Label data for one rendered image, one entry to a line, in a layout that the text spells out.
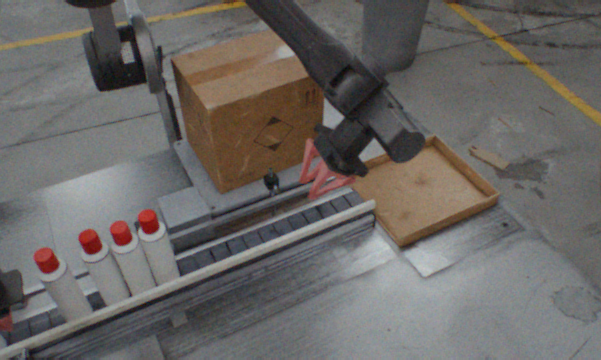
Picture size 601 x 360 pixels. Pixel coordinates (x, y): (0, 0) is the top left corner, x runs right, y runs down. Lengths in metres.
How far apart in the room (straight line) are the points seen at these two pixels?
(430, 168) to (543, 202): 1.33
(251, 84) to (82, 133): 1.96
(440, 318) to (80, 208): 0.90
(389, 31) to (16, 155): 2.19
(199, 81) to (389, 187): 0.55
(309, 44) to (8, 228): 0.97
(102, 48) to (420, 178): 0.84
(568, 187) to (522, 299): 1.64
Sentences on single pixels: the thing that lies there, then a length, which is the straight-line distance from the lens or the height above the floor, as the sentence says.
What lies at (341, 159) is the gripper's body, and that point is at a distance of 0.76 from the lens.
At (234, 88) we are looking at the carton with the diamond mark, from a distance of 1.16.
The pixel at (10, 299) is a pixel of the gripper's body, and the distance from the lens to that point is 0.90.
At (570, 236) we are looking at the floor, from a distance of 2.58.
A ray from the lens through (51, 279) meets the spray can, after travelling 0.98.
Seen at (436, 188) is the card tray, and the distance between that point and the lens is 1.36.
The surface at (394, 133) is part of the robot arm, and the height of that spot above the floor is 1.34.
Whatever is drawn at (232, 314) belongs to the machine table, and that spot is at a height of 0.83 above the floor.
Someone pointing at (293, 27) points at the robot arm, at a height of 1.46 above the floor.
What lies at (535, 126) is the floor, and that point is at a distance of 3.12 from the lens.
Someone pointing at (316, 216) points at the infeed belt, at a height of 0.88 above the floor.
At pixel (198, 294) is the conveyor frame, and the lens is 1.10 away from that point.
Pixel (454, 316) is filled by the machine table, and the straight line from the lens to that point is 1.14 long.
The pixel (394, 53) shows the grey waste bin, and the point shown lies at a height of 0.14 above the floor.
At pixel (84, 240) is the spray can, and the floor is 1.08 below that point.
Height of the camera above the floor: 1.78
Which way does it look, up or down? 46 degrees down
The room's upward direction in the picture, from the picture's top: straight up
